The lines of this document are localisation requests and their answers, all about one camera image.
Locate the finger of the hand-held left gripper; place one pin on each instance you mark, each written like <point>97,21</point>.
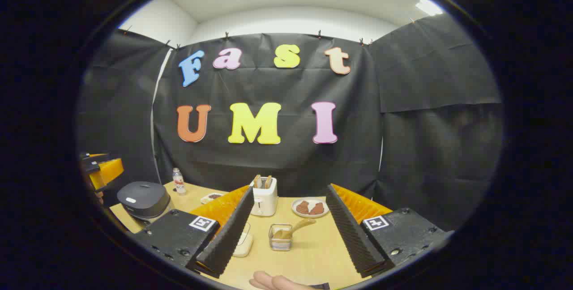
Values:
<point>107,171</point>

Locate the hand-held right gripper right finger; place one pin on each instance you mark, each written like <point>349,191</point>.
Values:
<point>353,236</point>

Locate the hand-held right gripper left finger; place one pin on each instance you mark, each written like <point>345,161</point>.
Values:
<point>228,236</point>

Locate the clear container of rice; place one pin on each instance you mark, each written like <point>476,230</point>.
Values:
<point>245,243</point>

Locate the black silver rice cooker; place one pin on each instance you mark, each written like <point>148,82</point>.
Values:
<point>143,198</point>

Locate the wooden spoon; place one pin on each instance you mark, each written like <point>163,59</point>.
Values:
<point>295,228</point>

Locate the white divided grain dish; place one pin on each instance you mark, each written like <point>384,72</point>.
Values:
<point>211,198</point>

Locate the brown meat piece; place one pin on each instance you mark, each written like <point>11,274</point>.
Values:
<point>317,209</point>
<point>302,208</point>

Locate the white toaster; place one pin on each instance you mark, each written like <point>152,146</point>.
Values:
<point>265,200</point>

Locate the white round plate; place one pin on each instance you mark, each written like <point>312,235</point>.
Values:
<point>311,200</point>

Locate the toast slice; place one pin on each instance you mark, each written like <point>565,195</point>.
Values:
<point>268,182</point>
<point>257,181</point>

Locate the small clear plastic bottle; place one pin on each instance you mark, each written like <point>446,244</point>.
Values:
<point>179,182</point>

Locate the black backdrop cloth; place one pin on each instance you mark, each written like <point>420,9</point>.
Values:
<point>277,164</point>

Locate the ceiling light panel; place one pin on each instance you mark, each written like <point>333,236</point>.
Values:
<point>429,7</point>

